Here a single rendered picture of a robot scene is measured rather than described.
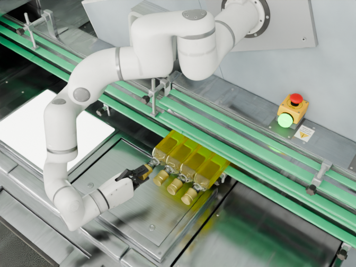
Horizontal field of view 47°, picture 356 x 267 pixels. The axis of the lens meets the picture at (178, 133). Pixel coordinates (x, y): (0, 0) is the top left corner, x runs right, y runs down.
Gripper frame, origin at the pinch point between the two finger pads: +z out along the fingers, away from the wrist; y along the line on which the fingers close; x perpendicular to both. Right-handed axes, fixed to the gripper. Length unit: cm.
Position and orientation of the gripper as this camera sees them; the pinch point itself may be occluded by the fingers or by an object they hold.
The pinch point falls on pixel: (141, 174)
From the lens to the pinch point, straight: 135.4
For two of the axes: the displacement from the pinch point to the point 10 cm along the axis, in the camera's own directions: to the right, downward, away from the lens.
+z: 7.8, -4.6, 4.3
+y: 0.0, -6.7, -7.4
